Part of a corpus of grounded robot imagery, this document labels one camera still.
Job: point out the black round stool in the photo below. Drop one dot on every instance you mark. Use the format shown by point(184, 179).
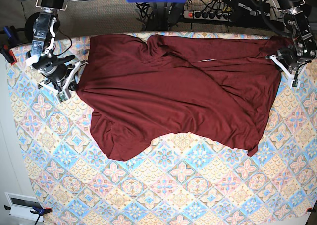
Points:
point(31, 28)

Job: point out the patterned tablecloth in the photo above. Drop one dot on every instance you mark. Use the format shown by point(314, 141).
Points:
point(181, 179)

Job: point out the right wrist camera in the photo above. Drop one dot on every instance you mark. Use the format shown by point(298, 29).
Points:
point(63, 96)

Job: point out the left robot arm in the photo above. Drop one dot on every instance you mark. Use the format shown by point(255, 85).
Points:
point(295, 20)

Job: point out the white power strip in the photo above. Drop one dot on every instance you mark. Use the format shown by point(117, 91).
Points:
point(206, 15)

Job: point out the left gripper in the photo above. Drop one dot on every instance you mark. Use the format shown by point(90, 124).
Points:
point(286, 61)

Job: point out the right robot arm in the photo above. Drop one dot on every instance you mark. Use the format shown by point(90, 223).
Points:
point(41, 56)

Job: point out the blue clamp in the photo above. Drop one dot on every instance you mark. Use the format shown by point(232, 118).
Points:
point(11, 41)
point(37, 211)

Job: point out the blue clamp upper left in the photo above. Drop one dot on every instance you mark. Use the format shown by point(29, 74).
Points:
point(11, 41)

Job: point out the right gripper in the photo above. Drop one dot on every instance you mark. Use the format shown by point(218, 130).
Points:
point(61, 77)

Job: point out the white floor vent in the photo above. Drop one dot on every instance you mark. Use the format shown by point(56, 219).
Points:
point(21, 206)

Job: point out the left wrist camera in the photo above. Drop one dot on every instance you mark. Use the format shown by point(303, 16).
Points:
point(293, 83)

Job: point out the orange clamp right edge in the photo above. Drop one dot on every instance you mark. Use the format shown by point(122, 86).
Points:
point(311, 210)

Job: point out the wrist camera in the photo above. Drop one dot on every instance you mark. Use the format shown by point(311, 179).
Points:
point(293, 83)
point(63, 96)

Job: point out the blue clamp lower left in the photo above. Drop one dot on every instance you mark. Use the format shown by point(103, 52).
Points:
point(37, 211)

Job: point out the maroon t-shirt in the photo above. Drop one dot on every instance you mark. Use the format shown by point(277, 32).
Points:
point(221, 89)

